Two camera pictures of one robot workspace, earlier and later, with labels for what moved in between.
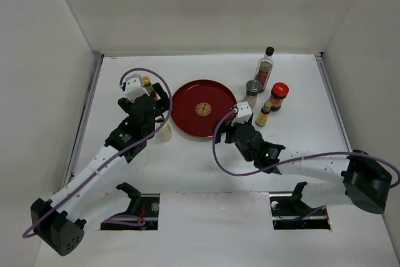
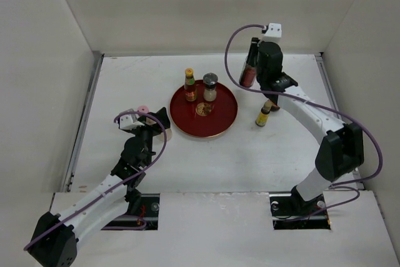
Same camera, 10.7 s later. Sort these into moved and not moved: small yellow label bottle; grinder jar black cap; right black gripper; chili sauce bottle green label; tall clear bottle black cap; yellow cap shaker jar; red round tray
Moved: grinder jar black cap; tall clear bottle black cap; right black gripper; chili sauce bottle green label
Not moved: small yellow label bottle; red round tray; yellow cap shaker jar
